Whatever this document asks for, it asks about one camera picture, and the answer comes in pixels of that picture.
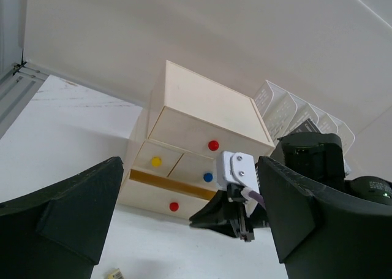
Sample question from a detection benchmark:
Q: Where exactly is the small yellow eraser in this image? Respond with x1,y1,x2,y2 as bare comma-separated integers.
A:
106,269,124,279

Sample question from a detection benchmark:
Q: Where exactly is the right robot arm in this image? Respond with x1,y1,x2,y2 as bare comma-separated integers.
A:
189,132,391,244

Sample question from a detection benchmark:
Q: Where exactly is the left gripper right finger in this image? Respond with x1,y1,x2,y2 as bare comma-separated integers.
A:
258,156,391,278

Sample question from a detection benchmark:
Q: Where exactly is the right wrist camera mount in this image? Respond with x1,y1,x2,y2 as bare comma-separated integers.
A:
214,151,260,193

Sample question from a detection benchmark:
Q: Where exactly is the grey setup guide booklet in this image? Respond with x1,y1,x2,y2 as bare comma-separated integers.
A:
291,118,320,134

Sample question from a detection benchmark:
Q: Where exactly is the cream drawer cabinet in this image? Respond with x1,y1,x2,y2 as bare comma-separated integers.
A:
118,61,274,219

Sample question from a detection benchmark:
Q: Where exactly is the white file organizer rack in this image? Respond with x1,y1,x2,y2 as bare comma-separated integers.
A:
254,81,355,153

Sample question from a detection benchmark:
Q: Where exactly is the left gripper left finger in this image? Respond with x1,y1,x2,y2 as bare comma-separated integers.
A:
1,156,123,278

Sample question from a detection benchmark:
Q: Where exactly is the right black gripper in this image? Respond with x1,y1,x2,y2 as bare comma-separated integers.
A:
189,183,270,242

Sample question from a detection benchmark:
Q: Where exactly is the aluminium rail frame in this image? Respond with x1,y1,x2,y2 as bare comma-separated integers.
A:
0,62,49,137

